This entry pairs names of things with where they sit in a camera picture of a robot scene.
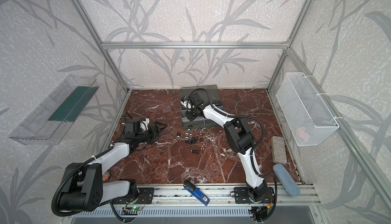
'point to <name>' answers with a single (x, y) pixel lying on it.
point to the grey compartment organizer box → (214, 109)
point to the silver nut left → (178, 137)
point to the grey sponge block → (278, 149)
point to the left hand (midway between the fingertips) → (166, 125)
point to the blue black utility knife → (189, 186)
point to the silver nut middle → (187, 138)
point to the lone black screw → (197, 151)
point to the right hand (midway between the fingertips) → (189, 109)
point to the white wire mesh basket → (309, 120)
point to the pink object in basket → (302, 133)
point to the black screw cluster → (191, 140)
